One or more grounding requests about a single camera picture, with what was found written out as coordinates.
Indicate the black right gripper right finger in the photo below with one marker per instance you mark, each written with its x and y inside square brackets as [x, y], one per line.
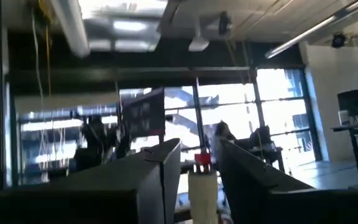
[275, 202]

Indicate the black side table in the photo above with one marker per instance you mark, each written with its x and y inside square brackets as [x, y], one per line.
[356, 130]

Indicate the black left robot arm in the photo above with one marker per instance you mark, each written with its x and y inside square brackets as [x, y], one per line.
[96, 137]

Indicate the black ceiling camera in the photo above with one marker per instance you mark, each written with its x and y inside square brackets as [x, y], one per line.
[225, 23]
[338, 40]

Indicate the white ceiling duct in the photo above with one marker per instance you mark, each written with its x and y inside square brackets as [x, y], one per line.
[71, 28]

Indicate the large red food coloring bottle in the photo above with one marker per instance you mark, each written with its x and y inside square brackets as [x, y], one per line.
[202, 196]

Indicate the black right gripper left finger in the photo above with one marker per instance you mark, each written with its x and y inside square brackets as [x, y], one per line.
[104, 193]

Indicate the person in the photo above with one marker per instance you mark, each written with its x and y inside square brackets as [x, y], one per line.
[222, 133]

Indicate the ceiling light panel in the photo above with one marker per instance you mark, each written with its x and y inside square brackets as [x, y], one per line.
[126, 28]

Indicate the long ceiling light fixture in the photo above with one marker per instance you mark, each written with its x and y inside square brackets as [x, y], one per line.
[306, 32]

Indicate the black monitor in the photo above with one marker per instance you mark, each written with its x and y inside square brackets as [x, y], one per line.
[145, 113]

